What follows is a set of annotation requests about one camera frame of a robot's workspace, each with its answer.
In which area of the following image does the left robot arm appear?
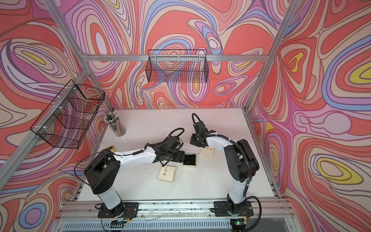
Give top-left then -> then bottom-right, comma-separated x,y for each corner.
84,135 -> 185,218

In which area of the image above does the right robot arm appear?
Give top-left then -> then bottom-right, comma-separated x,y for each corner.
190,121 -> 261,218

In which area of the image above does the yellow calculator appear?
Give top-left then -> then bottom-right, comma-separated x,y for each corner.
101,145 -> 116,153

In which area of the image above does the metal pen cup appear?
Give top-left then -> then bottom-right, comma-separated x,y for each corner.
103,112 -> 127,137

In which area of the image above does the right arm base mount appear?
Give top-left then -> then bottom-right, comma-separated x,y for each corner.
210,200 -> 254,218

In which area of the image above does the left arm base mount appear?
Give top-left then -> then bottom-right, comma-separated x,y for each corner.
95,202 -> 139,219

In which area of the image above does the black wire basket back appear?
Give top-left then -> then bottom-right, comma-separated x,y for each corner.
146,49 -> 209,83

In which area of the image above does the black wire basket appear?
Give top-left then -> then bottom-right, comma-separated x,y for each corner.
30,80 -> 105,149
146,49 -> 209,83

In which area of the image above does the black wire basket left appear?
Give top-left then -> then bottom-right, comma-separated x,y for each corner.
30,80 -> 105,149

